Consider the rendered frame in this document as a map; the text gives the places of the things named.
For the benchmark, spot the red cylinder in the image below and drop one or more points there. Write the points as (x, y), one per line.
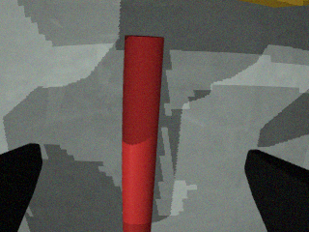
(143, 61)

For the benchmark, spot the yellow block with round hole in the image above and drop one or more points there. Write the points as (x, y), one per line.
(279, 3)

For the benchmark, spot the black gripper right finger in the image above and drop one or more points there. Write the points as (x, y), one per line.
(280, 190)

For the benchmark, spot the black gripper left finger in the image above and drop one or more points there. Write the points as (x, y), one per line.
(19, 173)

